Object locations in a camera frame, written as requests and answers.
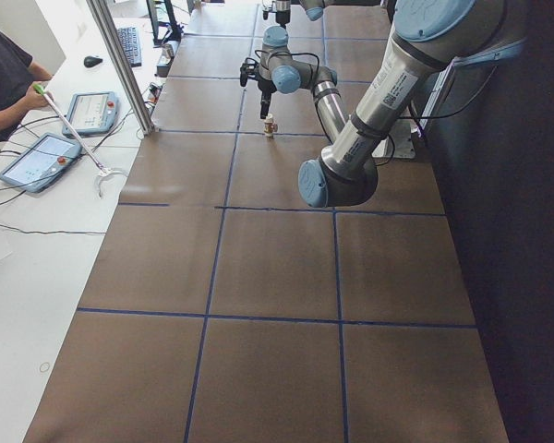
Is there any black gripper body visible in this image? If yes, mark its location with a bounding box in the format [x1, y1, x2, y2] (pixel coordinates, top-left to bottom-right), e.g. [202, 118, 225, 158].
[257, 78, 277, 95]
[275, 10, 290, 24]

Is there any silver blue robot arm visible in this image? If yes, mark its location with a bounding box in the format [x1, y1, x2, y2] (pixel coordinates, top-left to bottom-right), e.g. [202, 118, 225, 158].
[256, 1, 513, 208]
[262, 0, 333, 27]

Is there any black monitor stand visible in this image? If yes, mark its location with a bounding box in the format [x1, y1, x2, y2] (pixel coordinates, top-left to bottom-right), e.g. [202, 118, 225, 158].
[146, 0, 183, 47]

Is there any steel cylinder weight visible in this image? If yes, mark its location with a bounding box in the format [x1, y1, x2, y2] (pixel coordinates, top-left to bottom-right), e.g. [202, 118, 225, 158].
[162, 42, 176, 59]

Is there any black computer keyboard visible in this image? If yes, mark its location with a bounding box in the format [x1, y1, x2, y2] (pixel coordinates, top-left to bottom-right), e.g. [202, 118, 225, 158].
[116, 27, 142, 67]

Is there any far blue teach pendant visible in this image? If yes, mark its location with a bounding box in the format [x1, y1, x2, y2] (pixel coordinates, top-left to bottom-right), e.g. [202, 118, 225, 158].
[66, 91, 119, 137]

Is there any blue teach pendant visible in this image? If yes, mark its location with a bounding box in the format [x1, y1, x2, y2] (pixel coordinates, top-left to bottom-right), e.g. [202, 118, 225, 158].
[0, 133, 81, 194]
[66, 91, 119, 137]

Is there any black computer mouse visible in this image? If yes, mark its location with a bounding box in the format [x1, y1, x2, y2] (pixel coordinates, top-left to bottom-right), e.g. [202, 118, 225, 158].
[83, 55, 102, 68]

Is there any pink metal reacher rod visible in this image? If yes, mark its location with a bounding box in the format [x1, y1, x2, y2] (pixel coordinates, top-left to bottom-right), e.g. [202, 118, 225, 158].
[32, 82, 128, 198]

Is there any near blue teach pendant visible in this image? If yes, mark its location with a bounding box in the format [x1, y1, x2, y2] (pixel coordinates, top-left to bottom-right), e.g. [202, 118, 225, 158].
[0, 133, 81, 194]

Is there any seated person in black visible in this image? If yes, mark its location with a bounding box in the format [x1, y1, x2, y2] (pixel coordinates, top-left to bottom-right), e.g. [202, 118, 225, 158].
[0, 31, 52, 142]

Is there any black camera cable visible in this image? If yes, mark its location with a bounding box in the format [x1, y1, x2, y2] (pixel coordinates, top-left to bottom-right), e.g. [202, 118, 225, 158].
[253, 49, 322, 75]

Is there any aluminium frame post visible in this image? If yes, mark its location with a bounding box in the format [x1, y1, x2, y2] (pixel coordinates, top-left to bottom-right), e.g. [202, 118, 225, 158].
[86, 0, 154, 136]

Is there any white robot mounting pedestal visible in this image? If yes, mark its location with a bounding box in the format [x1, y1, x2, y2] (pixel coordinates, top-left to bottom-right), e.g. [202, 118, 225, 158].
[384, 119, 416, 160]

